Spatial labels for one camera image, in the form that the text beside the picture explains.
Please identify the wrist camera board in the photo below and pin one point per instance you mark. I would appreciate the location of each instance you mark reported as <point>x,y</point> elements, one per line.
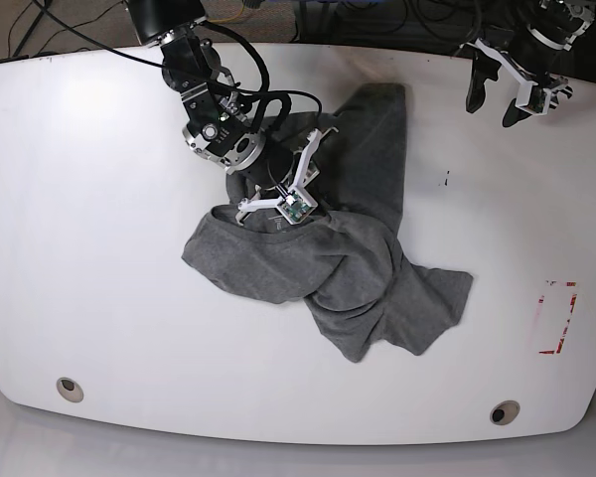
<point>538,101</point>
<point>296,207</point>

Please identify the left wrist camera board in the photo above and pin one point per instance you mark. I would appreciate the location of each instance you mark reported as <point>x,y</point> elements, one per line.
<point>538,101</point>

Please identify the red tape rectangle marking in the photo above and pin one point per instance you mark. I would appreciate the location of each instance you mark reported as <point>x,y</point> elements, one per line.
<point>555,309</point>

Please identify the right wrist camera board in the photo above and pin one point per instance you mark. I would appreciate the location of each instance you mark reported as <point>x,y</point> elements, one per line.
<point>296,207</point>

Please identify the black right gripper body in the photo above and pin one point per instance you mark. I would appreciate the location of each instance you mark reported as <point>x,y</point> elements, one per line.
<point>271,166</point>

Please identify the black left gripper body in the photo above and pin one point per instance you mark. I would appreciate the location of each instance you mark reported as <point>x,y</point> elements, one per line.
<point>533,52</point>

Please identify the table cable grommet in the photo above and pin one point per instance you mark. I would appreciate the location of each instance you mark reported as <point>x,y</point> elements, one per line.
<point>70,390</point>
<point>505,412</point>

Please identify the right table cable grommet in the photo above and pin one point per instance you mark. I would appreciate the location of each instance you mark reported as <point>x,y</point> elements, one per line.
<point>505,412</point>

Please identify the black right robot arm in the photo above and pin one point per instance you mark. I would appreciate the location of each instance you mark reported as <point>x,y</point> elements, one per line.
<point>230,128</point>

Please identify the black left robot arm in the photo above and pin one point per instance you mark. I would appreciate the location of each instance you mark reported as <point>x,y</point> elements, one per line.
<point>542,31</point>

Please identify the grey t-shirt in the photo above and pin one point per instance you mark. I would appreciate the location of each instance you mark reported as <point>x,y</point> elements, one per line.
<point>345,261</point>

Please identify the left table cable grommet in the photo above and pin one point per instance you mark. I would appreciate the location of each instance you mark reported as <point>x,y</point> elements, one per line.
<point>70,390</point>

